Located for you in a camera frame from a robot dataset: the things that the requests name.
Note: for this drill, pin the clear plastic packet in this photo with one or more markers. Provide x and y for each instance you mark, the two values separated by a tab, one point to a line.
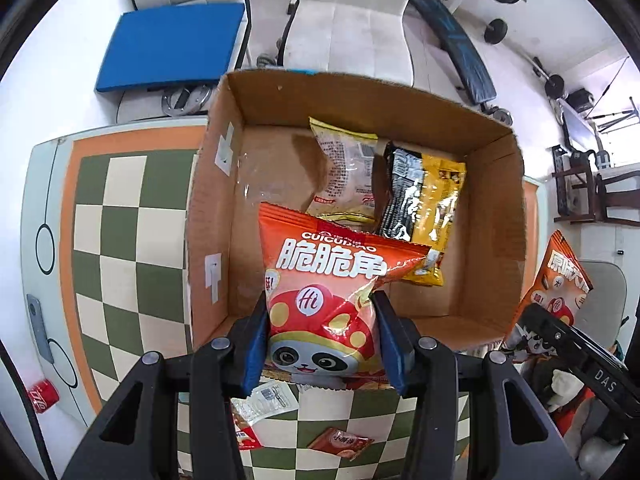
267	400

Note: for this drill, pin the green checkered table mat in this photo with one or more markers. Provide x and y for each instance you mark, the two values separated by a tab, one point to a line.
125	220

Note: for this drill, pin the dark weight bench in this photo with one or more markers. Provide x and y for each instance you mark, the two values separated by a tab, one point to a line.
460	45

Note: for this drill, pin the cardboard box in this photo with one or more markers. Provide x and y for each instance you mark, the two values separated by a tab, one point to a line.
280	170

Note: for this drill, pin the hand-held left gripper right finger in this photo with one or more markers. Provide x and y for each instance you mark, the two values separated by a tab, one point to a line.
392	355

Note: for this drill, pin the person's right hand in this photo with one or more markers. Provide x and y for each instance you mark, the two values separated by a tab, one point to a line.
565	387

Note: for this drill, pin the small red-brown snack packet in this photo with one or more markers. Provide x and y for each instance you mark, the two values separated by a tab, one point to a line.
340	444

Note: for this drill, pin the black and yellow snack packet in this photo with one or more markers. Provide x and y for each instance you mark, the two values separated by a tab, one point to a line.
435	200

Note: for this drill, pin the red soda can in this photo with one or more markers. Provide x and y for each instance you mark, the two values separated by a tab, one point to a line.
42	396

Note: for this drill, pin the red and white snack packet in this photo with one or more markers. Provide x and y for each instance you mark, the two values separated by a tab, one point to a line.
246	435

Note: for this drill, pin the beige snack packet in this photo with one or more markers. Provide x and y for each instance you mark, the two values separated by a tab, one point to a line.
345	170

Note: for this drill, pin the barbell with black plates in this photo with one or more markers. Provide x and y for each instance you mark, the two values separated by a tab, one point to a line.
552	82

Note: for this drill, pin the dark wooden chair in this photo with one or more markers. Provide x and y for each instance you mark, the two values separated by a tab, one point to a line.
607	195

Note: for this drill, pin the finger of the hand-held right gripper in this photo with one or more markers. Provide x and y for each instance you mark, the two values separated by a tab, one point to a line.
580	355

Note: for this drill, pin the black box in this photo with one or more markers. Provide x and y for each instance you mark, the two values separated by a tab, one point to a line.
582	101

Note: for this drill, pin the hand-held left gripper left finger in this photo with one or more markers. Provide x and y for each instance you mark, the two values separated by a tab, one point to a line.
254	355

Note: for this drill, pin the orange panda snack bag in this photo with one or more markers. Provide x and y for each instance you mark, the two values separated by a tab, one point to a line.
320	310

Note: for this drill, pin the blue folder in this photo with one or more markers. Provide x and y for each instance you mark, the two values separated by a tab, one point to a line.
172	47

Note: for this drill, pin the grey chair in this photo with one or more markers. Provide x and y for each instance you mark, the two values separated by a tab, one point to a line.
607	300

